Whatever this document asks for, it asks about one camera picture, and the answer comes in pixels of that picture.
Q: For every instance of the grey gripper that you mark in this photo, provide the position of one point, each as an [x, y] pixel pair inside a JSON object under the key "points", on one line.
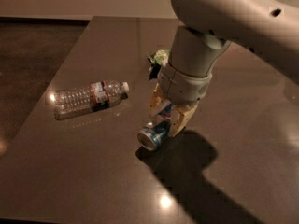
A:
{"points": [[182, 86]]}

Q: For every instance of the blue silver redbull can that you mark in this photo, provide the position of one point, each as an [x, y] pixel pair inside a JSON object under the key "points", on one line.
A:
{"points": [[154, 133]]}

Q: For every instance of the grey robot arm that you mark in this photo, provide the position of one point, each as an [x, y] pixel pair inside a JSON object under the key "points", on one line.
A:
{"points": [[267, 28]]}

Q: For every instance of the crumpled green chip bag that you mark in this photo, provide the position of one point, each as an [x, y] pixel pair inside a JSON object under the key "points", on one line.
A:
{"points": [[157, 59]]}

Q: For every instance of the clear plastic water bottle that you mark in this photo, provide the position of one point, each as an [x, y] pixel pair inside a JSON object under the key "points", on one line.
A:
{"points": [[89, 98]]}

